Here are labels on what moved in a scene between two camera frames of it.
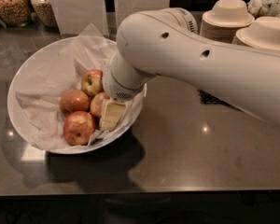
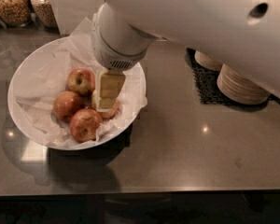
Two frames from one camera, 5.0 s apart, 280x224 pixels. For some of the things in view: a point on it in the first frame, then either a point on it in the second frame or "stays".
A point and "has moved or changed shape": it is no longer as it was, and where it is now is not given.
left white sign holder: x=76 y=7 stays
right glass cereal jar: x=43 y=7 stays
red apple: x=96 y=104 has moved or changed shape
